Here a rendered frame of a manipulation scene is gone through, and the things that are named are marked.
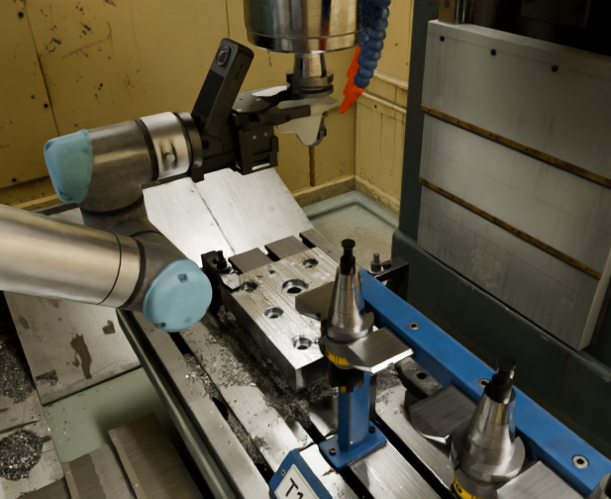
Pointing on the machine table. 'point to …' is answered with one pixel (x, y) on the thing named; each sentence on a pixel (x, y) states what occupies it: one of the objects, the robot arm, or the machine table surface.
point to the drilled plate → (297, 372)
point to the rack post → (353, 429)
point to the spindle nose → (302, 25)
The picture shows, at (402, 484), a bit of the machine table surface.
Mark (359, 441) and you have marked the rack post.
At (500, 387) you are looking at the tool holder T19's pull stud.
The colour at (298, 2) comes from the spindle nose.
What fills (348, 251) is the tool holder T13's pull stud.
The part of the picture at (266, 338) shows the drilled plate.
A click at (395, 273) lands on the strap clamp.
